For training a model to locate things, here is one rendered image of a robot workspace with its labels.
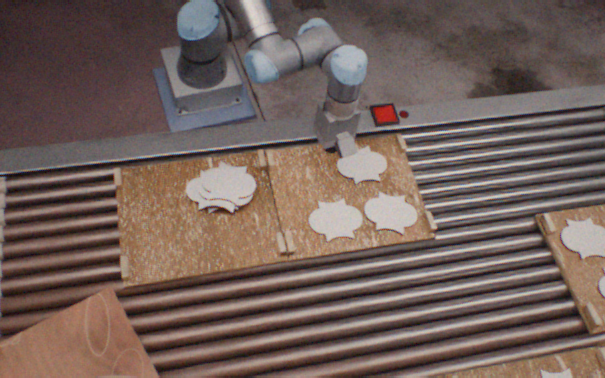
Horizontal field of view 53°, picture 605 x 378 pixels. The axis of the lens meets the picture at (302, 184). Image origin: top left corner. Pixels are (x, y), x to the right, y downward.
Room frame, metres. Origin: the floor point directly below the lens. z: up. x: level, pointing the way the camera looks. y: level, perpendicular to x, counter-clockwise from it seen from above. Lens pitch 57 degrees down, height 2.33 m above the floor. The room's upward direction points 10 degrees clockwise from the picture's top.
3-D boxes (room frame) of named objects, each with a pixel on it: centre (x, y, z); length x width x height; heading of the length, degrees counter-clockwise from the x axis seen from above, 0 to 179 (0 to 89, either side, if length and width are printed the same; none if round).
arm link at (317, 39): (1.00, 0.02, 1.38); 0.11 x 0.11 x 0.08; 38
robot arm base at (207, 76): (1.25, 0.36, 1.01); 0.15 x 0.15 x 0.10
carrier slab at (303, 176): (0.92, -0.13, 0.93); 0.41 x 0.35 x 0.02; 111
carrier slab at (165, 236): (0.77, 0.26, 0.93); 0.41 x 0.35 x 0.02; 111
